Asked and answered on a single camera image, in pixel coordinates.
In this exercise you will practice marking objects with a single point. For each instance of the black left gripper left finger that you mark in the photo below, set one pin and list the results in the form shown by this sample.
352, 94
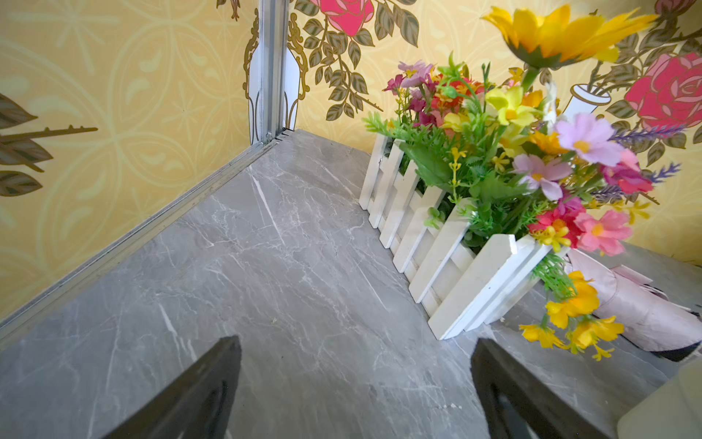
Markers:
197, 404

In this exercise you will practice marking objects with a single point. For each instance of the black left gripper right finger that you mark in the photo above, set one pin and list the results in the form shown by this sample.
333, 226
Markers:
517, 404

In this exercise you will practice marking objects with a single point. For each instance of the white bowl with dark contents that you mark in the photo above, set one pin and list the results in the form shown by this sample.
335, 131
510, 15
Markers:
673, 411

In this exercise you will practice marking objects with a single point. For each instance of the artificial flowers in white planter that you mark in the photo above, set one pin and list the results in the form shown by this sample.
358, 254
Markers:
507, 162

